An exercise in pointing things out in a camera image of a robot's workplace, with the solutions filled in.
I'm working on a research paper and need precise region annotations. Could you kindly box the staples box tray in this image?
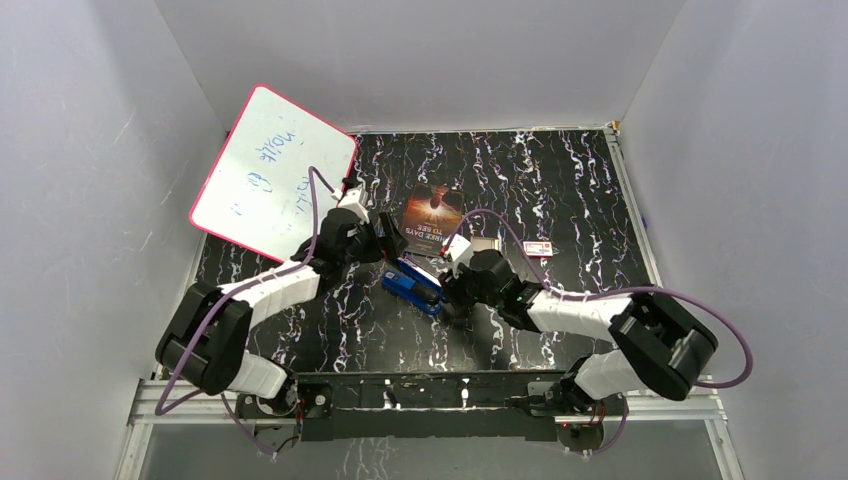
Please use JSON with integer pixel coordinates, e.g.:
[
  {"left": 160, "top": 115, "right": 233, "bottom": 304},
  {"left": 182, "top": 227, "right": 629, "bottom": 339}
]
[{"left": 470, "top": 237, "right": 502, "bottom": 253}]

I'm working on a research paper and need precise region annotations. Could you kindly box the red staples box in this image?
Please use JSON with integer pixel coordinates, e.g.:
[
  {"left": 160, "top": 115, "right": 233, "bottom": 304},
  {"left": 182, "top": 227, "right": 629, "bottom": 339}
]
[{"left": 522, "top": 241, "right": 554, "bottom": 258}]

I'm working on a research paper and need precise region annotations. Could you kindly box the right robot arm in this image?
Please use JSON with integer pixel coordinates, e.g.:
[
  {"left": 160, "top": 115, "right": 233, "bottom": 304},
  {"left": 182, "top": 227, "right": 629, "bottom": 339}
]
[{"left": 438, "top": 249, "right": 718, "bottom": 414}]

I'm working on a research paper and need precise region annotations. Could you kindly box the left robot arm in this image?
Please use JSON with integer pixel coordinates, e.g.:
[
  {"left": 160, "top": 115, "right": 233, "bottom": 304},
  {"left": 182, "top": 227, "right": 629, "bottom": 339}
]
[{"left": 155, "top": 208, "right": 408, "bottom": 416}]

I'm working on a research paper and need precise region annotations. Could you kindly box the three days to see book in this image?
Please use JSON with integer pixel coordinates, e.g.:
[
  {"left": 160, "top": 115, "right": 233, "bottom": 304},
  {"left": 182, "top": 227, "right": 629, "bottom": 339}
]
[{"left": 401, "top": 183, "right": 464, "bottom": 256}]

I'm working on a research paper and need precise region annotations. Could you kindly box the pink framed whiteboard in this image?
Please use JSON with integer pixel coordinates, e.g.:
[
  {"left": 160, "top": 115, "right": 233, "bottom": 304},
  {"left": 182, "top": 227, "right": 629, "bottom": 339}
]
[{"left": 189, "top": 85, "right": 357, "bottom": 262}]

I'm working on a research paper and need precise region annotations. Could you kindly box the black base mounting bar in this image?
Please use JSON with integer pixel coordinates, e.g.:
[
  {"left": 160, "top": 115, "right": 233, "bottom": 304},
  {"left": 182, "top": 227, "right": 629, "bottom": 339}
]
[{"left": 236, "top": 371, "right": 606, "bottom": 451}]

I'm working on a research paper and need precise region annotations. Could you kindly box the aluminium frame rail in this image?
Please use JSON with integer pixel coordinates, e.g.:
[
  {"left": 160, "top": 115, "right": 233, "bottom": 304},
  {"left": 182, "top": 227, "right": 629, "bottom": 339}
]
[{"left": 128, "top": 370, "right": 743, "bottom": 479}]

